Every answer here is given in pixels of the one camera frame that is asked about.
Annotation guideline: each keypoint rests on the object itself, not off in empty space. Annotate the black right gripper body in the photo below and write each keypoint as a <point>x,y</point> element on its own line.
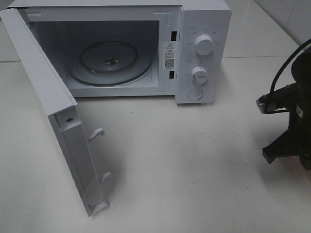
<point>296,141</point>

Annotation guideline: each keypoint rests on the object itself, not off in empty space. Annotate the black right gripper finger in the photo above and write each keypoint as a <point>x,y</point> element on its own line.
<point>283,146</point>

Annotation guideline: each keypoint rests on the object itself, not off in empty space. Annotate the round door release button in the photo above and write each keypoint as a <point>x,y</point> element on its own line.
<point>195,94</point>

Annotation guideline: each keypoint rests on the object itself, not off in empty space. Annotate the white microwave door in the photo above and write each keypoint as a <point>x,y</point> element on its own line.
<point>60,107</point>

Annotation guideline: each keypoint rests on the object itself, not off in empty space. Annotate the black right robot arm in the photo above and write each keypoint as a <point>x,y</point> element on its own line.
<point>301,72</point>

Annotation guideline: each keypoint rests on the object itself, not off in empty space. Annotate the white adjacent table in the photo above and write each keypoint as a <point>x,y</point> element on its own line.
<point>253,33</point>

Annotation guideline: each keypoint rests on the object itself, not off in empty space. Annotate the lower white timer knob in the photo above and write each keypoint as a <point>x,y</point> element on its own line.
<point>199,75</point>

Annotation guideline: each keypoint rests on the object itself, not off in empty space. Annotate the upper white power knob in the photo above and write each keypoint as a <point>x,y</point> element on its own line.
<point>204,44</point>

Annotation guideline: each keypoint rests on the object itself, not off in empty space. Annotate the white microwave oven body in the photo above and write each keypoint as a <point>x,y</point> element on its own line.
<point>63,28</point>

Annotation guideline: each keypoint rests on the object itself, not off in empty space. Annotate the white warning label sticker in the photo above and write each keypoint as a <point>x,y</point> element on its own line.
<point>169,54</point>

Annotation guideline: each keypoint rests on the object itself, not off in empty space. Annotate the glass microwave turntable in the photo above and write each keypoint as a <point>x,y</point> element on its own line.
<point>110,63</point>

